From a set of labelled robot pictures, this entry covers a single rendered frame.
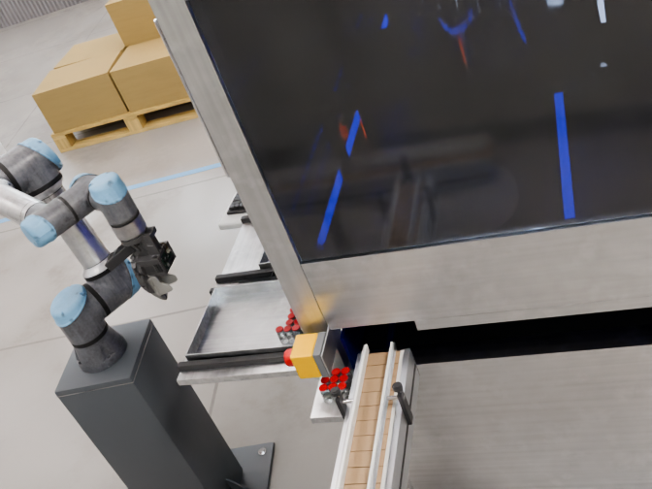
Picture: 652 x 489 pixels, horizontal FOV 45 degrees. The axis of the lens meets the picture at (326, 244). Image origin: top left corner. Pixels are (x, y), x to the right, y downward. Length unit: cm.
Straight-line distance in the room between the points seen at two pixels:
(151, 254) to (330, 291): 46
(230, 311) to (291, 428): 96
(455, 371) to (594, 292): 37
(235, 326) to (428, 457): 61
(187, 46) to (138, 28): 456
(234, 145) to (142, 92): 422
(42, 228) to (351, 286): 71
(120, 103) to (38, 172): 360
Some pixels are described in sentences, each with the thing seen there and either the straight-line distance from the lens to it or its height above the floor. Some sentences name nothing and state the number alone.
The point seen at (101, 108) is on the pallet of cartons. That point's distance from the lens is 588.
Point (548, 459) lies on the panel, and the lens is 206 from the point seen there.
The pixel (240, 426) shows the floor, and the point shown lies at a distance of 315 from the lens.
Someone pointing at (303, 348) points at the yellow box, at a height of 103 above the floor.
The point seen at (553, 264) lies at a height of 113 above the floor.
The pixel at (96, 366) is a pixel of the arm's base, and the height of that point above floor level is 81.
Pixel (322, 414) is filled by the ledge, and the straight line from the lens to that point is 180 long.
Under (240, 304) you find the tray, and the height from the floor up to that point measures 88.
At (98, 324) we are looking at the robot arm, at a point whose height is 91.
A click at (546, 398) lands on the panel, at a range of 188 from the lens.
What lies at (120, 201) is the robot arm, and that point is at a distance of 183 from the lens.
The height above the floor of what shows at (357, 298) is 110.
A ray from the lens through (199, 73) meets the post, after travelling 146.
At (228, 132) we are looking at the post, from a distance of 150.
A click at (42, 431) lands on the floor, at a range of 371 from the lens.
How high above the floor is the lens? 216
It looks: 34 degrees down
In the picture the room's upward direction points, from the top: 22 degrees counter-clockwise
